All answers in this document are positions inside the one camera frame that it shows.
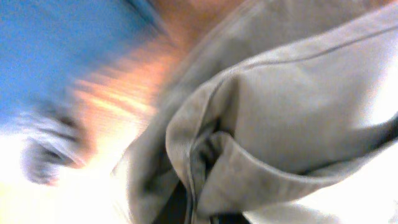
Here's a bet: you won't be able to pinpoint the khaki green shorts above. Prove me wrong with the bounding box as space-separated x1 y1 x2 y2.
126 1 397 223

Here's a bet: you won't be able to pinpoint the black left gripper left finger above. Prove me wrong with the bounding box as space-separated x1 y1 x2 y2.
153 182 187 224

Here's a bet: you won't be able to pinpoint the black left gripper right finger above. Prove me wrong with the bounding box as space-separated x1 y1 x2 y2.
213 213 251 224

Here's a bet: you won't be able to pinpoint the folded navy blue shorts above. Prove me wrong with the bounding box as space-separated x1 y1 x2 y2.
1 0 160 124

